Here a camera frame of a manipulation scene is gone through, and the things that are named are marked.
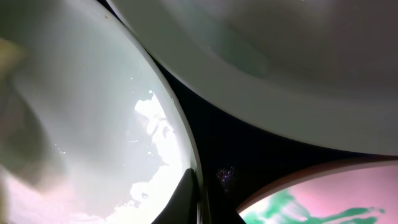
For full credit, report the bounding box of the white plate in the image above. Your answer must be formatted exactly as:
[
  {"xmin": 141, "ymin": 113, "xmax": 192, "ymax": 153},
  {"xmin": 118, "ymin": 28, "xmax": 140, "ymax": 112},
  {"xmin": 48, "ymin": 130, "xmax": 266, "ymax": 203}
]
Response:
[
  {"xmin": 237, "ymin": 159, "xmax": 397, "ymax": 223},
  {"xmin": 1, "ymin": 1, "xmax": 199, "ymax": 223},
  {"xmin": 109, "ymin": 0, "xmax": 397, "ymax": 156}
]

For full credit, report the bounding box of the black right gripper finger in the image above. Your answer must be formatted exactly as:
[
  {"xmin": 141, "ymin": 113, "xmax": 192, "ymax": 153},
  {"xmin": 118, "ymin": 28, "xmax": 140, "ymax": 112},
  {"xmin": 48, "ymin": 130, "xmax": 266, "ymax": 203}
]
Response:
[{"xmin": 152, "ymin": 169, "xmax": 199, "ymax": 224}]

